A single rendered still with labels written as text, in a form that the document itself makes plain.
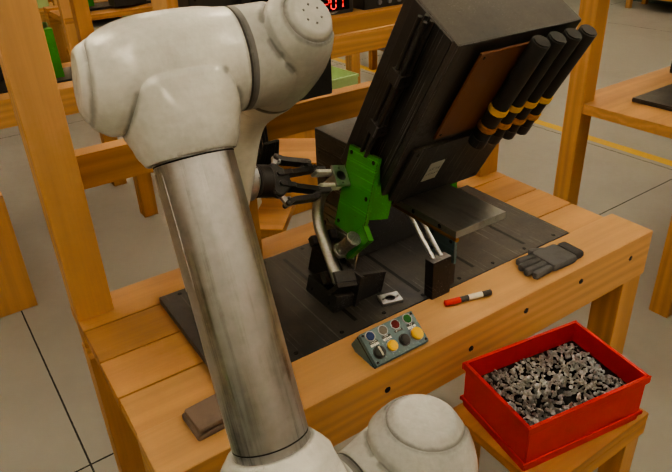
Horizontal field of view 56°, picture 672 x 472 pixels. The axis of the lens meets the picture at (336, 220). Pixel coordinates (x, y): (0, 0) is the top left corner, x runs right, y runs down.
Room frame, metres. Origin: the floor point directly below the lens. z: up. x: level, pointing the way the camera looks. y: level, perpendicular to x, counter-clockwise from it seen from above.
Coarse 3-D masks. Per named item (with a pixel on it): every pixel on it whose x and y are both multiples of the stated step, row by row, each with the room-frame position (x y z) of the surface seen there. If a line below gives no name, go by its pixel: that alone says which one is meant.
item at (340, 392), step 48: (576, 240) 1.54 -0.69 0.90; (624, 240) 1.53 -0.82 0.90; (480, 288) 1.32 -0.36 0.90; (528, 288) 1.31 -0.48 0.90; (576, 288) 1.40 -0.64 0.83; (432, 336) 1.14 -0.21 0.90; (480, 336) 1.20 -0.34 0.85; (528, 336) 1.30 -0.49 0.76; (336, 384) 1.00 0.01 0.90; (384, 384) 1.04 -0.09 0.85; (432, 384) 1.12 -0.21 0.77; (144, 432) 0.89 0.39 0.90; (336, 432) 0.97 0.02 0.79
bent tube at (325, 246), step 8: (336, 168) 1.39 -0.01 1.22; (344, 168) 1.40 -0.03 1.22; (336, 176) 1.37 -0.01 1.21; (344, 176) 1.39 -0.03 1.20; (336, 184) 1.36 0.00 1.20; (344, 184) 1.36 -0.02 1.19; (320, 200) 1.41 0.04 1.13; (312, 208) 1.42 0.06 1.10; (320, 208) 1.41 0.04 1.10; (312, 216) 1.41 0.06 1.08; (320, 216) 1.40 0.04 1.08; (320, 224) 1.39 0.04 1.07; (320, 232) 1.38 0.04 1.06; (320, 240) 1.36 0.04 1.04; (328, 240) 1.36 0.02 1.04; (328, 248) 1.34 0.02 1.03; (328, 256) 1.33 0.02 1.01; (328, 264) 1.31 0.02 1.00; (336, 264) 1.31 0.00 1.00
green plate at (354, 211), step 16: (352, 144) 1.42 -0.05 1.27; (352, 160) 1.39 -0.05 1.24; (368, 160) 1.35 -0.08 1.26; (352, 176) 1.38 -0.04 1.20; (368, 176) 1.33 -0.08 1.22; (352, 192) 1.36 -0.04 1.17; (368, 192) 1.32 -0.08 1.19; (352, 208) 1.35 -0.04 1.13; (368, 208) 1.30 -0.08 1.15; (384, 208) 1.35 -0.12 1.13; (336, 224) 1.38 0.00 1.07; (352, 224) 1.33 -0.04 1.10
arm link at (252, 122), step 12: (240, 120) 0.93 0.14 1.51; (252, 120) 0.91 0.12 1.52; (264, 120) 0.91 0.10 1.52; (240, 132) 0.95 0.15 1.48; (252, 132) 0.95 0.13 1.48; (240, 144) 0.96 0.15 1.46; (252, 144) 0.97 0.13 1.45; (240, 156) 0.97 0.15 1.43; (252, 156) 0.98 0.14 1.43; (240, 168) 0.98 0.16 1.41; (252, 168) 0.99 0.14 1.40; (252, 180) 1.00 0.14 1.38
